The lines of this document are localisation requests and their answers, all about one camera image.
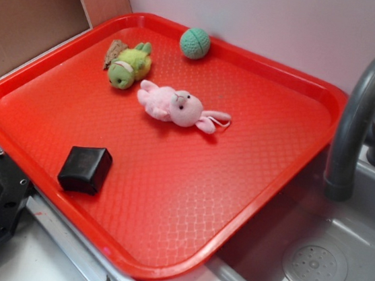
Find pink plush bunny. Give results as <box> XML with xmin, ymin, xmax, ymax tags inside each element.
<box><xmin>137</xmin><ymin>80</ymin><xmax>232</xmax><ymax>134</ymax></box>

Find red plastic tray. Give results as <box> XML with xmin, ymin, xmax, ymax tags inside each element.
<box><xmin>0</xmin><ymin>13</ymin><xmax>347</xmax><ymax>280</ymax></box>

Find green textured ball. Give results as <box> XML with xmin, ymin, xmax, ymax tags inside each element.
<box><xmin>179</xmin><ymin>28</ymin><xmax>211</xmax><ymax>60</ymax></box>

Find green plush turtle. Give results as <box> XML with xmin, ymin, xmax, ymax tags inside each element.
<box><xmin>103</xmin><ymin>39</ymin><xmax>153</xmax><ymax>90</ymax></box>

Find black cube block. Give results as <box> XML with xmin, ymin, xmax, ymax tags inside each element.
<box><xmin>57</xmin><ymin>146</ymin><xmax>113</xmax><ymax>195</ymax></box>

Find grey toy sink basin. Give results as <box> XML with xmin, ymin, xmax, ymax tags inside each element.
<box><xmin>207</xmin><ymin>152</ymin><xmax>375</xmax><ymax>281</ymax></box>

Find grey toy faucet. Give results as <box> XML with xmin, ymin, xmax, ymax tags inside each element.
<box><xmin>323</xmin><ymin>59</ymin><xmax>375</xmax><ymax>201</ymax></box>

